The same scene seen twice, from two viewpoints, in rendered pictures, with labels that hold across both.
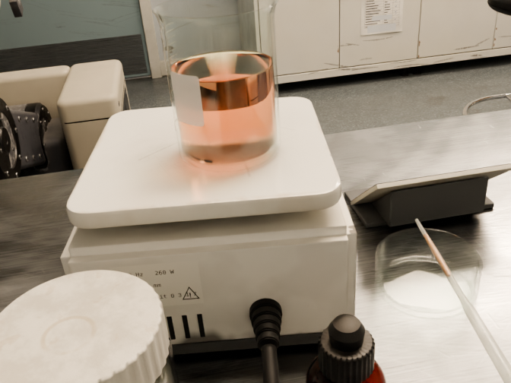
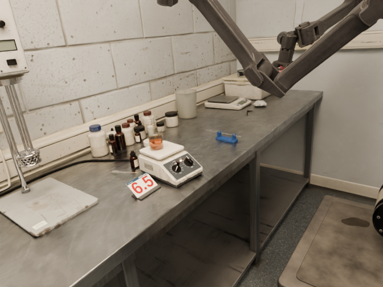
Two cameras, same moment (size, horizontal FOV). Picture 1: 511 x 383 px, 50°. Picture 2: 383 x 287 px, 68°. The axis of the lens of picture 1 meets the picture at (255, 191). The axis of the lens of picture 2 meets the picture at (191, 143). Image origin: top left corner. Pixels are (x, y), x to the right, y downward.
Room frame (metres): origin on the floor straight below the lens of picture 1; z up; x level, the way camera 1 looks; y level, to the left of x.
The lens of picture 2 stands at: (1.02, -0.55, 1.22)
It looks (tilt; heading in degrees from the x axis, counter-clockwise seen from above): 21 degrees down; 137
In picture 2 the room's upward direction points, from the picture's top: 5 degrees counter-clockwise
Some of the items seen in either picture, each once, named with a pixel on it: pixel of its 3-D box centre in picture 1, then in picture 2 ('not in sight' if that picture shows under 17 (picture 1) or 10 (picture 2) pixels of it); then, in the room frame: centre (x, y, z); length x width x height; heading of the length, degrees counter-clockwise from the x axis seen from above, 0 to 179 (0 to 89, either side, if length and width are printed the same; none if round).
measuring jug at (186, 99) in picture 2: not in sight; (186, 103); (-0.18, 0.58, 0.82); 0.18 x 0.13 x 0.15; 141
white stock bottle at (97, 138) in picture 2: not in sight; (97, 140); (-0.10, -0.04, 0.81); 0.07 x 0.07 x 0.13
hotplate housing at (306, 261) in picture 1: (217, 198); (167, 162); (0.28, 0.02, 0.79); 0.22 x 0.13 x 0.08; 0
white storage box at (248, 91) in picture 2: not in sight; (252, 83); (-0.16, 1.23, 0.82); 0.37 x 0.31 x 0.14; 98
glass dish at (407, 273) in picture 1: (426, 272); (135, 177); (0.24, -0.09, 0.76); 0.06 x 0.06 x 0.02
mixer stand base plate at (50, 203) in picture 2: not in sight; (44, 202); (0.12, -0.36, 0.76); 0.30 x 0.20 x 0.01; 8
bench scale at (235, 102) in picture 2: not in sight; (227, 102); (-0.12, 0.88, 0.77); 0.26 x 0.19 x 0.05; 11
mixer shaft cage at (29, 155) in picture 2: not in sight; (17, 123); (0.11, -0.36, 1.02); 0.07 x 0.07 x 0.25
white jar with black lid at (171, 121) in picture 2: not in sight; (171, 119); (-0.12, 0.40, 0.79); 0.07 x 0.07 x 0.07
